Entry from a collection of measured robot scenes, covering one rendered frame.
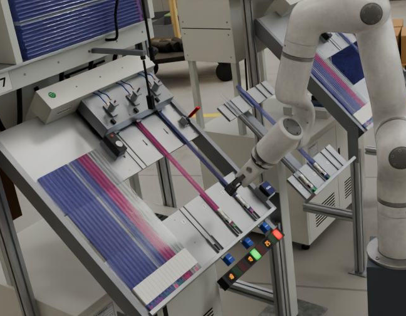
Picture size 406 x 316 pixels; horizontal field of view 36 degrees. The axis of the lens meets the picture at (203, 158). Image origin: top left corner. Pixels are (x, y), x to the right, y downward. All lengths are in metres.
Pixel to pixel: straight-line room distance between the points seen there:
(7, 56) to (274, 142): 0.81
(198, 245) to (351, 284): 1.25
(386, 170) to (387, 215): 0.18
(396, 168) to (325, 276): 1.47
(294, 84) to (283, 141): 0.17
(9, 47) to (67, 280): 0.82
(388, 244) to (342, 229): 1.59
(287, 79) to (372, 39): 0.24
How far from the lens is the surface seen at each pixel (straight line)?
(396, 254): 1.93
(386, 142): 1.72
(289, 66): 1.71
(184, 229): 1.98
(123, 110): 2.10
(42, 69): 1.99
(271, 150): 1.80
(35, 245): 2.50
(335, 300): 2.97
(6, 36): 1.88
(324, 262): 3.23
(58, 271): 2.29
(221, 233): 2.04
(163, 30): 7.70
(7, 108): 2.12
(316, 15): 1.67
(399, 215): 1.86
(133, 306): 1.77
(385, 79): 1.71
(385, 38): 1.73
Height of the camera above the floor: 1.77
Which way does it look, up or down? 23 degrees down
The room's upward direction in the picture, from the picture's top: 8 degrees counter-clockwise
